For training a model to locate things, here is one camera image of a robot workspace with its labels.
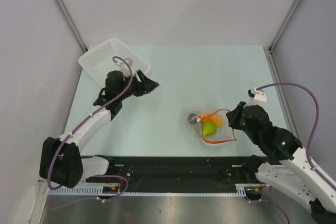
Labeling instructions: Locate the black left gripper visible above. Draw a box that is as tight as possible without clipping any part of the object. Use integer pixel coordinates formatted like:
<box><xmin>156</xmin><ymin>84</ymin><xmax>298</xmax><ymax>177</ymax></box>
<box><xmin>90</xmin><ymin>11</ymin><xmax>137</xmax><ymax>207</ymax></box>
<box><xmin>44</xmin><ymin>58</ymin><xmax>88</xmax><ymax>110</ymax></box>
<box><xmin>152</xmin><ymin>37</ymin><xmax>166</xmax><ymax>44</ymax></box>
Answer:
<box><xmin>117</xmin><ymin>70</ymin><xmax>158</xmax><ymax>101</ymax></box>

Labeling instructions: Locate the clear zip top bag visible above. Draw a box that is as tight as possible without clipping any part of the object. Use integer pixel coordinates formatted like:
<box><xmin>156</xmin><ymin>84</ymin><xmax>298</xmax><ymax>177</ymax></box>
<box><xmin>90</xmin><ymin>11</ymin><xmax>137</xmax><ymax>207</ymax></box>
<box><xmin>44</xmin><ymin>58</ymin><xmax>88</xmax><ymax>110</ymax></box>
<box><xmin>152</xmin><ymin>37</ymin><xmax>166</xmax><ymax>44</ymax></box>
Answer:
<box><xmin>180</xmin><ymin>107</ymin><xmax>237</xmax><ymax>146</ymax></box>

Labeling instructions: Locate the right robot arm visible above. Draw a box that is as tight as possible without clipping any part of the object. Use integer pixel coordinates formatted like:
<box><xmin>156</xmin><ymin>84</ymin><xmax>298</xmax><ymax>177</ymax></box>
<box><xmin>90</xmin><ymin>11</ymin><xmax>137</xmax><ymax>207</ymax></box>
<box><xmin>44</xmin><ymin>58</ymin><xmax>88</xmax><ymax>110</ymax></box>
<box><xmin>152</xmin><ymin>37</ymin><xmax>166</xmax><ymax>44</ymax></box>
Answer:
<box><xmin>226</xmin><ymin>102</ymin><xmax>335</xmax><ymax>223</ymax></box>

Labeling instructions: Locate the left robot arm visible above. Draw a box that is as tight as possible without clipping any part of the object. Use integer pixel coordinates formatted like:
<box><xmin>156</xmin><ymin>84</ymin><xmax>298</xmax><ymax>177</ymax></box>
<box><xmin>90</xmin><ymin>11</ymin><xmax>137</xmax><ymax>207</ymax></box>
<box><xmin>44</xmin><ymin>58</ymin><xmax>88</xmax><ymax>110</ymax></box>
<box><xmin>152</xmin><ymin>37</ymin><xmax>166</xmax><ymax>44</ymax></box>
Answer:
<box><xmin>39</xmin><ymin>70</ymin><xmax>159</xmax><ymax>190</ymax></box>

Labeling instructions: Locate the orange fake peach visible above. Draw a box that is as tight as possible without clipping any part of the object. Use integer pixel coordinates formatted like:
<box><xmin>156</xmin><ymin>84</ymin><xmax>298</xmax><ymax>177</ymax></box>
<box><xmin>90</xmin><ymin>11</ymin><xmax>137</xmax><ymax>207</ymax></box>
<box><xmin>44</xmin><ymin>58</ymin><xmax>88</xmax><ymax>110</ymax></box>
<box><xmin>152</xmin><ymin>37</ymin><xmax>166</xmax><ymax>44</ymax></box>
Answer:
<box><xmin>201</xmin><ymin>114</ymin><xmax>224</xmax><ymax>127</ymax></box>

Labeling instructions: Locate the light green fake pear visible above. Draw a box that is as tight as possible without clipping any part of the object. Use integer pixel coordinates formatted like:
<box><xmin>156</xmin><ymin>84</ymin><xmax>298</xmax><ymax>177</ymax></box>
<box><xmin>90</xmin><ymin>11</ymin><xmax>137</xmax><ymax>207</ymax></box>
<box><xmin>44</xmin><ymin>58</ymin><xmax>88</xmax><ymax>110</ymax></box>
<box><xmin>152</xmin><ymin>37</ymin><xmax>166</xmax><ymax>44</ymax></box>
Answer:
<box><xmin>202</xmin><ymin>121</ymin><xmax>217</xmax><ymax>137</ymax></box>

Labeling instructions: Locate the dark purple fake fruit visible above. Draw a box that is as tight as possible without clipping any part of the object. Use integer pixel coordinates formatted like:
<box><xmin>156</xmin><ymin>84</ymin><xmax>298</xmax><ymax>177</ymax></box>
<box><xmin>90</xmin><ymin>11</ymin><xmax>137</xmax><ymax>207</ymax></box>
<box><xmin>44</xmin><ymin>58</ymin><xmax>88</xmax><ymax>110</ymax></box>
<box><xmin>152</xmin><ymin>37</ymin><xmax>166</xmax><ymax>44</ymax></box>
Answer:
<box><xmin>187</xmin><ymin>113</ymin><xmax>201</xmax><ymax>125</ymax></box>

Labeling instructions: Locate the white plastic basket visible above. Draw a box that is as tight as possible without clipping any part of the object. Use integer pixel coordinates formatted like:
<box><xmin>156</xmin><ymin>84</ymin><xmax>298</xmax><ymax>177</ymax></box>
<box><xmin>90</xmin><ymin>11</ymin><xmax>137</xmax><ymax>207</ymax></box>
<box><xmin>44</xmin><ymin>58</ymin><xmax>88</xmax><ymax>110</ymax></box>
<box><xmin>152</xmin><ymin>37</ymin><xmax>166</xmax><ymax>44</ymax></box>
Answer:
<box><xmin>78</xmin><ymin>38</ymin><xmax>151</xmax><ymax>88</ymax></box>

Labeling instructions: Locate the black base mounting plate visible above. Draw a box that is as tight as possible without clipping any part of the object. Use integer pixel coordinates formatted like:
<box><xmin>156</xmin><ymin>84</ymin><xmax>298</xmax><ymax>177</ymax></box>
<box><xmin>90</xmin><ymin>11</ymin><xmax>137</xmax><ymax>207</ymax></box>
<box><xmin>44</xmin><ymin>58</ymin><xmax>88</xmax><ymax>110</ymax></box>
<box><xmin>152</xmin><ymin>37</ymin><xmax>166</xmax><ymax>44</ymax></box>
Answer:
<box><xmin>86</xmin><ymin>155</ymin><xmax>276</xmax><ymax>194</ymax></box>

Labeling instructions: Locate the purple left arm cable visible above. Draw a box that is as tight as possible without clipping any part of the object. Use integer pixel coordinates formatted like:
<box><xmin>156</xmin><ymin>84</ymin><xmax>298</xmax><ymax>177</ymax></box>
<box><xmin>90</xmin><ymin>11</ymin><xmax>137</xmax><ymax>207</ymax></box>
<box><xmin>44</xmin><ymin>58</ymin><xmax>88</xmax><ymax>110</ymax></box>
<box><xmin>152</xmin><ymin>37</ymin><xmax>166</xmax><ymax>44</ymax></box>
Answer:
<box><xmin>46</xmin><ymin>56</ymin><xmax>134</xmax><ymax>191</ymax></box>

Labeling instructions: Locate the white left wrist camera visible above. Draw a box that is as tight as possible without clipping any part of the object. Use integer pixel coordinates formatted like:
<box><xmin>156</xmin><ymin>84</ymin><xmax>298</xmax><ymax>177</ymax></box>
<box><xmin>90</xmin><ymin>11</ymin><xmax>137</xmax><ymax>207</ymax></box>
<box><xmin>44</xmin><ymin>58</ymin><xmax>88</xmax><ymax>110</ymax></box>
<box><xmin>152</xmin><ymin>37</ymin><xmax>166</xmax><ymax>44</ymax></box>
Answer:
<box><xmin>116</xmin><ymin>58</ymin><xmax>133</xmax><ymax>77</ymax></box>

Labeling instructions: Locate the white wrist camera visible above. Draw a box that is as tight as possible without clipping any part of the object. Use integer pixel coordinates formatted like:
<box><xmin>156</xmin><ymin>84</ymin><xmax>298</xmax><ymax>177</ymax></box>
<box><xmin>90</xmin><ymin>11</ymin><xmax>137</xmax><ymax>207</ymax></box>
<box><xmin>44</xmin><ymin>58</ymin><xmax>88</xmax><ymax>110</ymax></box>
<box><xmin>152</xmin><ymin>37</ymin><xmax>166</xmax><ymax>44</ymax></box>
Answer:
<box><xmin>245</xmin><ymin>88</ymin><xmax>267</xmax><ymax>107</ymax></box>
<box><xmin>116</xmin><ymin>58</ymin><xmax>133</xmax><ymax>77</ymax></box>

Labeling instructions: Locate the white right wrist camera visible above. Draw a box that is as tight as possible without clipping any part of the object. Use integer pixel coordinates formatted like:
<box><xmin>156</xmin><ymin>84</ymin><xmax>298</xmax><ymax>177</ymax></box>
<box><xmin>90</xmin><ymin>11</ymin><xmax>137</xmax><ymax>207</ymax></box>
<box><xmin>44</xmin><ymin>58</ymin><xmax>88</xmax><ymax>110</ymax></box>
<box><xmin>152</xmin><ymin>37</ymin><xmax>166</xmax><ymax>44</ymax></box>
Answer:
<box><xmin>245</xmin><ymin>88</ymin><xmax>267</xmax><ymax>107</ymax></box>

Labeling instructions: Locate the white slotted cable duct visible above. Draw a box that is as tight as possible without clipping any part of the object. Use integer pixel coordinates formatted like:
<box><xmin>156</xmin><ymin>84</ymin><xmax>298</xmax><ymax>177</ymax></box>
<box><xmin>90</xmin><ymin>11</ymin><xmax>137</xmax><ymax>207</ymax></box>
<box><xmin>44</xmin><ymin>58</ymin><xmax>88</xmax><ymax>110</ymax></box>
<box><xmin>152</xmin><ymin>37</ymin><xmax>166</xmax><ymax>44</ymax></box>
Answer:
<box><xmin>48</xmin><ymin>185</ymin><xmax>246</xmax><ymax>197</ymax></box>

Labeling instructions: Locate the right aluminium corner post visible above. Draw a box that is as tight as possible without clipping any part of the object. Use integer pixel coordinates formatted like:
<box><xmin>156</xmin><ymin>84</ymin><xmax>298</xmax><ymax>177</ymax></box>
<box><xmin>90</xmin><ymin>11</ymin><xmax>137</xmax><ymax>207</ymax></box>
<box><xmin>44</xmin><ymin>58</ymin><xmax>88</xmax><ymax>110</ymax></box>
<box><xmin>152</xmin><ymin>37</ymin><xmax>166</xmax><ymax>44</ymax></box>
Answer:
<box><xmin>269</xmin><ymin>0</ymin><xmax>319</xmax><ymax>51</ymax></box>

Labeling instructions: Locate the aluminium corner post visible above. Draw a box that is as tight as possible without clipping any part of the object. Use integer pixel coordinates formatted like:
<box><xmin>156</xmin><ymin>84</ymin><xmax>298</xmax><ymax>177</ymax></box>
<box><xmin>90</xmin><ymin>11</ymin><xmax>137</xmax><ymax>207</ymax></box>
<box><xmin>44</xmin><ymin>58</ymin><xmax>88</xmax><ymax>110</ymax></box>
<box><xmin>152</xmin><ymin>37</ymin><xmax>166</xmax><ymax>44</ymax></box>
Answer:
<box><xmin>53</xmin><ymin>0</ymin><xmax>88</xmax><ymax>53</ymax></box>
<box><xmin>269</xmin><ymin>0</ymin><xmax>319</xmax><ymax>51</ymax></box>

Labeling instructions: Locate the left aluminium corner post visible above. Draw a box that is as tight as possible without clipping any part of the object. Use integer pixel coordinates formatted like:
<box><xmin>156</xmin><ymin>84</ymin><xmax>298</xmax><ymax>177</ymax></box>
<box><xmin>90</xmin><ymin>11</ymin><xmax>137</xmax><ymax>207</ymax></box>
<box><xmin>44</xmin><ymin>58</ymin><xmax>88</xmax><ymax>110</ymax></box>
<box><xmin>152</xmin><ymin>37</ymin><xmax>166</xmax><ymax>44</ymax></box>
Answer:
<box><xmin>53</xmin><ymin>0</ymin><xmax>88</xmax><ymax>53</ymax></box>

